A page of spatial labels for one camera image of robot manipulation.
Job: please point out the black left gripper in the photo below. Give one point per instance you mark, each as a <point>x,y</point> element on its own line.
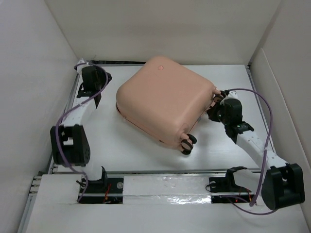
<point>101,74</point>

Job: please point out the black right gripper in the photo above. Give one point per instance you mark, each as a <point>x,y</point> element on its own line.
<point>212,111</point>

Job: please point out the pink hard-shell suitcase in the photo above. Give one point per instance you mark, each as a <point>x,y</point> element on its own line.
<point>166,100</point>

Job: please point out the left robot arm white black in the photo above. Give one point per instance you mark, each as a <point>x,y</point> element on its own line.
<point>70,147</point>

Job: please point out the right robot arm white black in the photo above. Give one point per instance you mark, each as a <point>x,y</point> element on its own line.
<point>279,183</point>

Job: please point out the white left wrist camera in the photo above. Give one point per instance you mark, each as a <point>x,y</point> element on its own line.
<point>80,65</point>

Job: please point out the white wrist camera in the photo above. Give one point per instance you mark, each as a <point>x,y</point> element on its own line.
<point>228,94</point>
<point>80,65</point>

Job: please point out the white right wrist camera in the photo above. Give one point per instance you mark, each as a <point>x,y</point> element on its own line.
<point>228,94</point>

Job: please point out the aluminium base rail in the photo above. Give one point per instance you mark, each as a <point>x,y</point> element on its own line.
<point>62,189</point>

